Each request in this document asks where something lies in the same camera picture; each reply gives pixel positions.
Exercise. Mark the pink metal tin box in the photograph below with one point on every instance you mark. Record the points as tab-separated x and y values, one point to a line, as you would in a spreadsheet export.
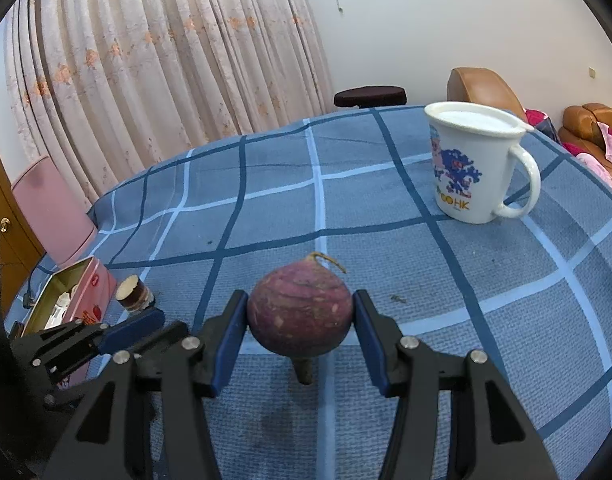
96	286

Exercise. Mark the white cartoon mug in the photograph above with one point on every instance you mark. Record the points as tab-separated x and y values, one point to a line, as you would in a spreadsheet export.
475	149

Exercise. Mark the dark round stool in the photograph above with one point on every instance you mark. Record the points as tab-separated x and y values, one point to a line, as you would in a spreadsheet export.
370	96

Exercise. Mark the brown leather sofa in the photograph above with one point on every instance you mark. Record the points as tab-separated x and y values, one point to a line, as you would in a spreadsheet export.
580	128

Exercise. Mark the wooden door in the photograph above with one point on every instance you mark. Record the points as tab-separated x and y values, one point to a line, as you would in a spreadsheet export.
20	251

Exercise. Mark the floral beige curtain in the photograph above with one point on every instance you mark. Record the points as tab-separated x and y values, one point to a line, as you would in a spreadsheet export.
108	88

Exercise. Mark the sandwich cookie stack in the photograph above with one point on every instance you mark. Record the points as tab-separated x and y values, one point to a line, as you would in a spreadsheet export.
133	295

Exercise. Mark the printed paper leaflet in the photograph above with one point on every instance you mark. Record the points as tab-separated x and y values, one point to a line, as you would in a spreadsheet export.
60	312

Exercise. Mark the purple round turnip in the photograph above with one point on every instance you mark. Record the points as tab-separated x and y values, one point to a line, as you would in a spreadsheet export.
301	311

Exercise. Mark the blue plaid tablecloth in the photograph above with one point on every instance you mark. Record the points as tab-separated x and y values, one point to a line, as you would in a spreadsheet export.
534	293

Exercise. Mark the brown leather armchair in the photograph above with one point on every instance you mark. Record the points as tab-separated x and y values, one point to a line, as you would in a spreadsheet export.
483	86

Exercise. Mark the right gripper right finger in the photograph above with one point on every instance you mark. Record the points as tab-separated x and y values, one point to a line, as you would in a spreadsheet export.
491	436

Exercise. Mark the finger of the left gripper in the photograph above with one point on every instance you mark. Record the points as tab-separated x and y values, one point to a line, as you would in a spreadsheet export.
63	349
151	350

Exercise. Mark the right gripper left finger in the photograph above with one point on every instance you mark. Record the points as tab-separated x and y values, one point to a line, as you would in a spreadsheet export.
108	436

